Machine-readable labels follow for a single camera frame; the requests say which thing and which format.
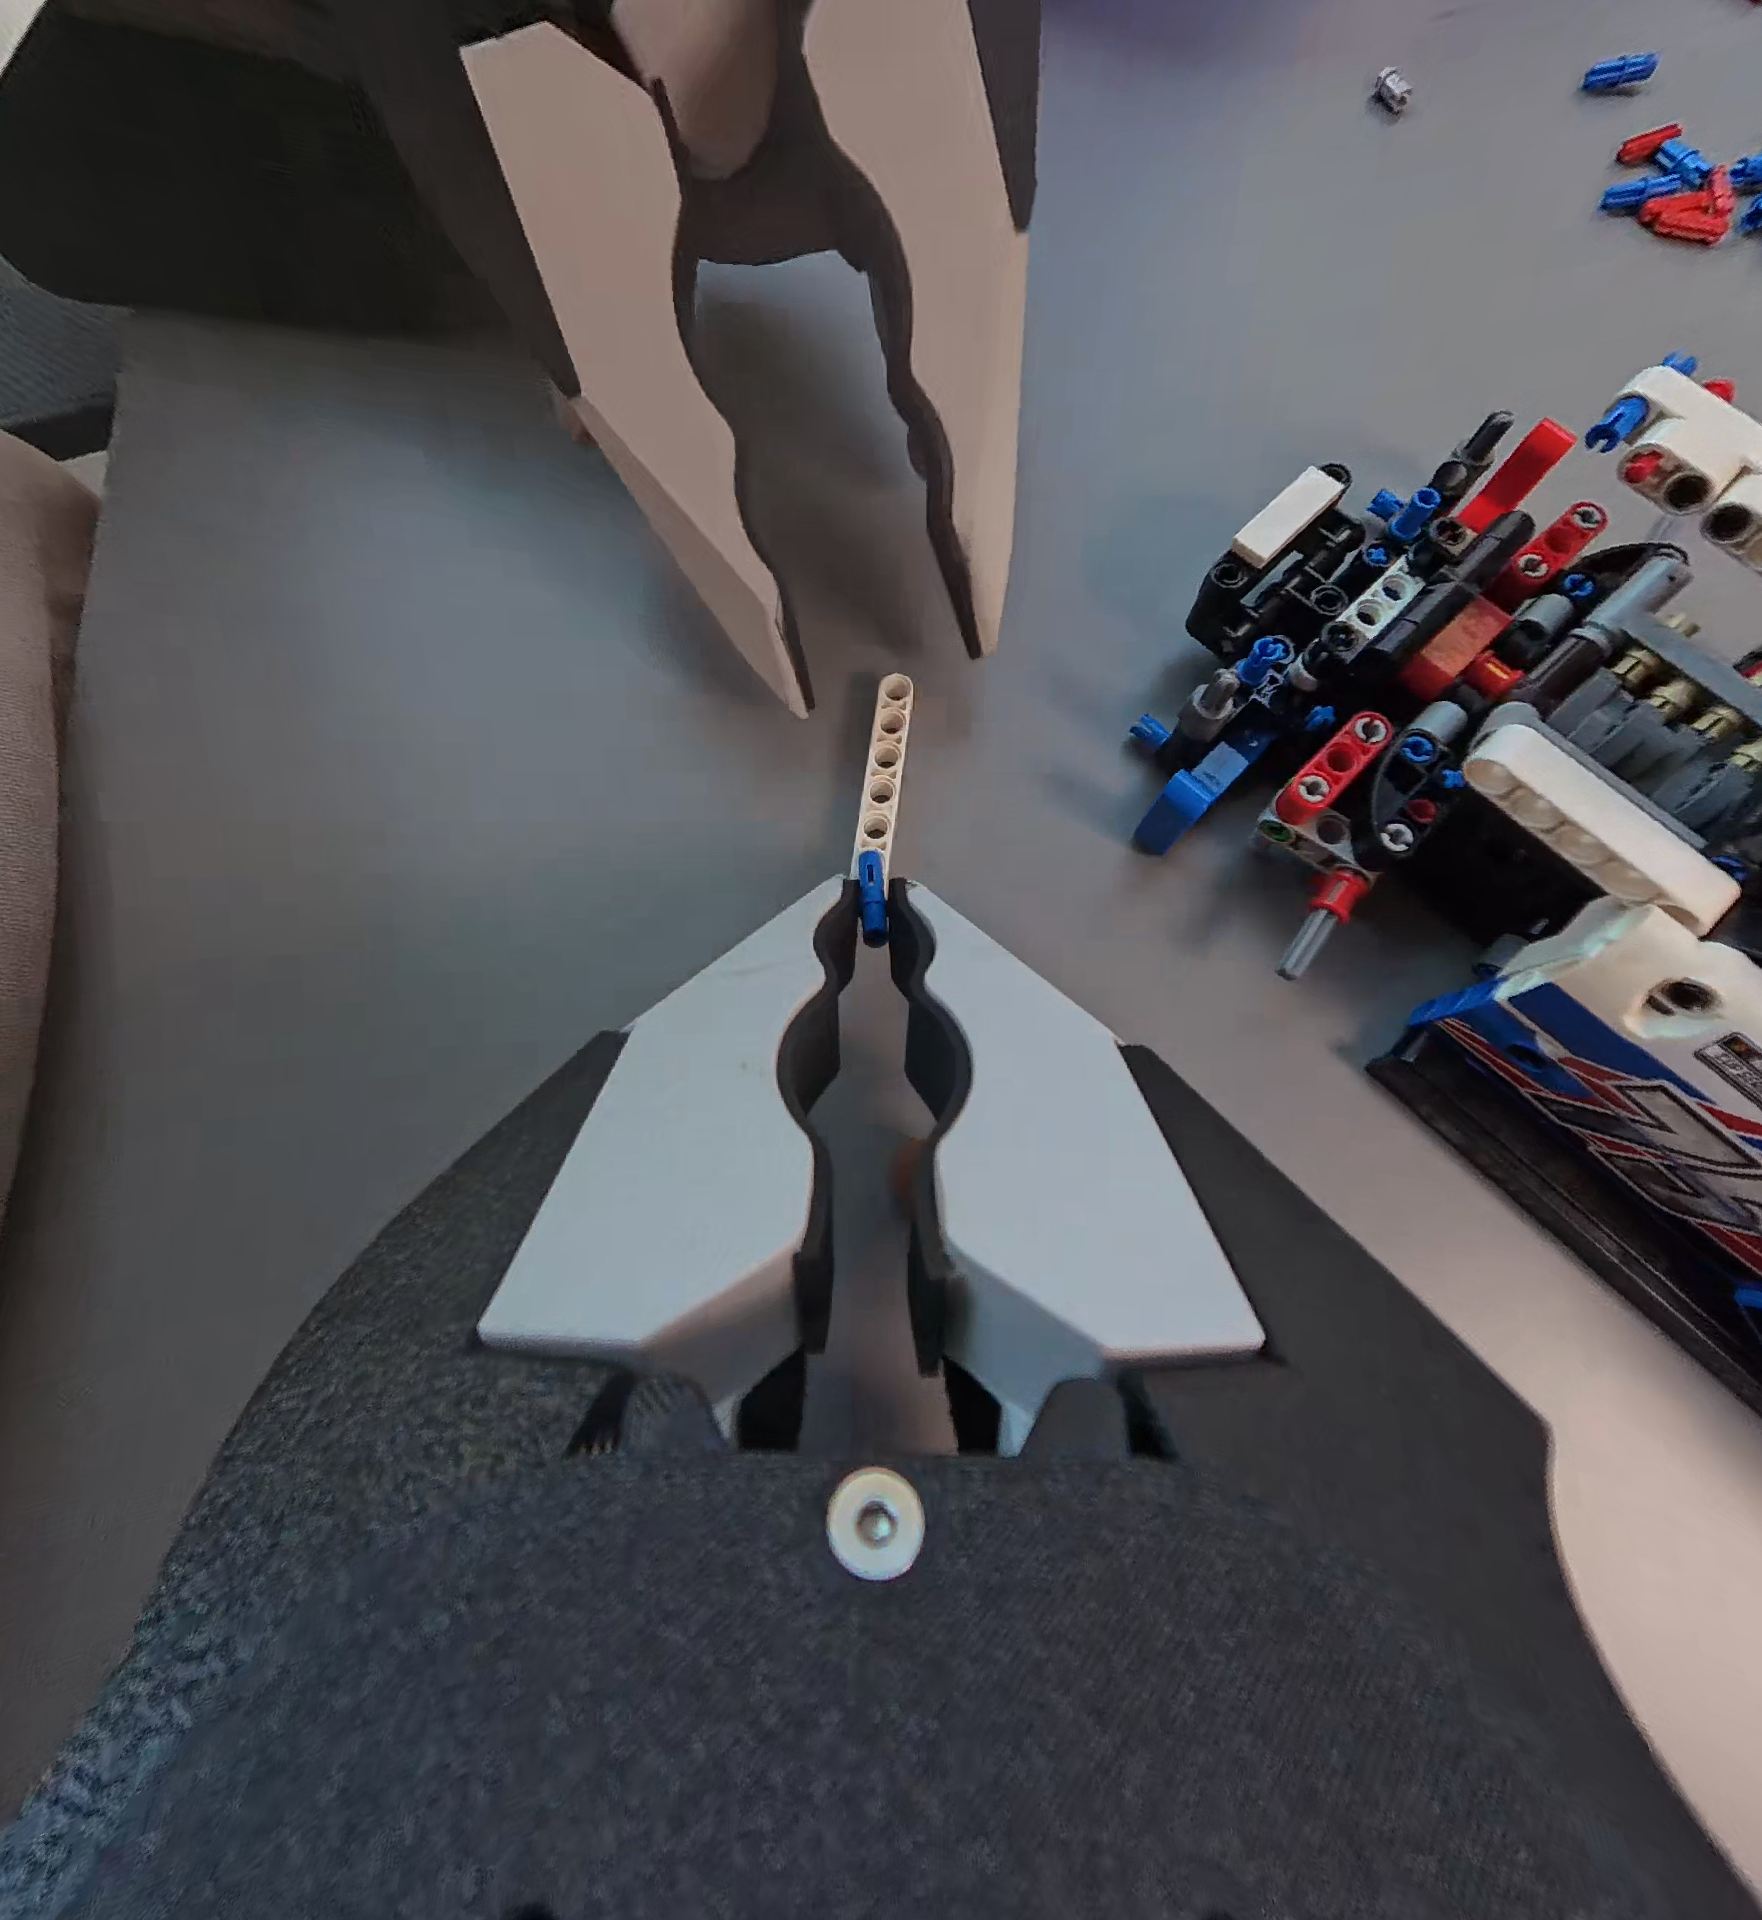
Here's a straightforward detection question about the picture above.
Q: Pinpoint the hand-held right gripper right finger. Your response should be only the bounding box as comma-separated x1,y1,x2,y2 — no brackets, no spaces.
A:
887,875,1271,1455

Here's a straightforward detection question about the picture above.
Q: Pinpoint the toy brick race car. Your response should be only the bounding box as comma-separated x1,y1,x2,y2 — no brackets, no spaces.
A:
1125,351,1762,1468

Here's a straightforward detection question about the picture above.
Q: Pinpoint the person's left hand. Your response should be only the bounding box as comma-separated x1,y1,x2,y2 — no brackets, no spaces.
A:
622,0,825,177

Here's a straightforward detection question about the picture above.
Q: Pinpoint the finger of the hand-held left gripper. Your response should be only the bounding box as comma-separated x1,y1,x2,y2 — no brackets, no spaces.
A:
775,0,1035,656
456,0,818,718

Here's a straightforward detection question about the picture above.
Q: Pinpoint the pile of blue red pins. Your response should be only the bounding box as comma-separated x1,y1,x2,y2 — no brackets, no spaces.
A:
1589,121,1762,299

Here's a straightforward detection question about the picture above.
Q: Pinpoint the black chair armrest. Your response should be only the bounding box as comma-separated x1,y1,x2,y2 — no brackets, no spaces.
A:
0,0,560,342

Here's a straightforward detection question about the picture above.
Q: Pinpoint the grey chair seat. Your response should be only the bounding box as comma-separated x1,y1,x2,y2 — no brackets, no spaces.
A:
0,249,129,460

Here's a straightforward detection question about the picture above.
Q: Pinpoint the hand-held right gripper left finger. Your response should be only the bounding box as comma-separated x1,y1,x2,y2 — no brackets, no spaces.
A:
480,875,867,1412

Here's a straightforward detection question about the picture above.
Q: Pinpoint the white perforated toy beam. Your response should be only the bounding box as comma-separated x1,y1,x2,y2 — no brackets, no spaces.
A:
850,676,914,890

